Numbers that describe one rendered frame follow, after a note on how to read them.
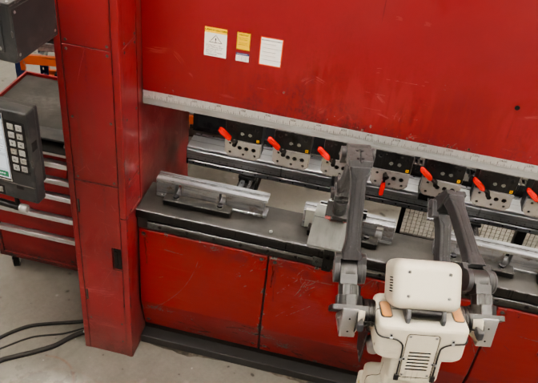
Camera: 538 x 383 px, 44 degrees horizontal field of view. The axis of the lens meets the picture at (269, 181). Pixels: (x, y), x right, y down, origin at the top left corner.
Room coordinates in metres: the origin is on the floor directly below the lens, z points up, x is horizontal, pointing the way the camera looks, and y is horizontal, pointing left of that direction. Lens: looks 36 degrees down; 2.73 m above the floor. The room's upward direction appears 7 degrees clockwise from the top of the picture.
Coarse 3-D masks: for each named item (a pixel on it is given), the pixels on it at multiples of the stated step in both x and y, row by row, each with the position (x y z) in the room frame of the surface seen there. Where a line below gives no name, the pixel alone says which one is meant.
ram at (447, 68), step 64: (192, 0) 2.30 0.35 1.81; (256, 0) 2.26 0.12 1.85; (320, 0) 2.23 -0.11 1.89; (384, 0) 2.20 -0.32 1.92; (448, 0) 2.17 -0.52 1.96; (512, 0) 2.14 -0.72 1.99; (192, 64) 2.30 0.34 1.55; (256, 64) 2.26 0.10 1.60; (320, 64) 2.22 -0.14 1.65; (384, 64) 2.19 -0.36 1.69; (448, 64) 2.16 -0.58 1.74; (512, 64) 2.13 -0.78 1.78; (384, 128) 2.18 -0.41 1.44; (448, 128) 2.15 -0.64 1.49; (512, 128) 2.12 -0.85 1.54
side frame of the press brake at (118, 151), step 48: (96, 0) 2.13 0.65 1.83; (96, 48) 2.13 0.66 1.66; (96, 96) 2.13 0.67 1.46; (96, 144) 2.14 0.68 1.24; (144, 144) 2.33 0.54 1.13; (96, 192) 2.14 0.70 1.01; (144, 192) 2.32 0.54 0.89; (96, 240) 2.14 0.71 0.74; (96, 288) 2.14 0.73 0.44; (96, 336) 2.15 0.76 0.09
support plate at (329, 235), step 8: (320, 208) 2.21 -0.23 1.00; (320, 216) 2.15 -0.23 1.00; (312, 224) 2.10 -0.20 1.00; (320, 224) 2.10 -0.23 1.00; (328, 224) 2.11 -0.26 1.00; (336, 224) 2.11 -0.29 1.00; (344, 224) 2.12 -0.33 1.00; (312, 232) 2.05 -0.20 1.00; (320, 232) 2.05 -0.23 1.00; (328, 232) 2.06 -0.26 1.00; (336, 232) 2.06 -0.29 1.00; (344, 232) 2.07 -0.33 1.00; (312, 240) 2.00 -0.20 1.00; (320, 240) 2.00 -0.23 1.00; (328, 240) 2.01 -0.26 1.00; (336, 240) 2.01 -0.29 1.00; (328, 248) 1.96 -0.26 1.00; (336, 248) 1.97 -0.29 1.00
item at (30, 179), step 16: (0, 96) 1.88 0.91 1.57; (0, 112) 1.76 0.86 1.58; (16, 112) 1.75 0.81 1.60; (32, 112) 1.78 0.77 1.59; (16, 128) 1.75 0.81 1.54; (32, 128) 1.77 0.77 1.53; (16, 144) 1.75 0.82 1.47; (32, 144) 1.75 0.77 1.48; (16, 160) 1.75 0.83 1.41; (32, 160) 1.75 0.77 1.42; (0, 176) 1.77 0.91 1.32; (16, 176) 1.76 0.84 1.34; (32, 176) 1.74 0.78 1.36; (0, 192) 1.77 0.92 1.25; (16, 192) 1.76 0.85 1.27; (32, 192) 1.74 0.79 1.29
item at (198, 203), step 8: (168, 200) 2.26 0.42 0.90; (176, 200) 2.27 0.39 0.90; (184, 200) 2.27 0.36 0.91; (192, 200) 2.28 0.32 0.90; (200, 200) 2.29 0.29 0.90; (184, 208) 2.25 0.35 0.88; (192, 208) 2.25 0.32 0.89; (200, 208) 2.24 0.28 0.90; (208, 208) 2.24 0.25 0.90; (216, 208) 2.24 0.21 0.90; (224, 208) 2.25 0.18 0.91; (224, 216) 2.22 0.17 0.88
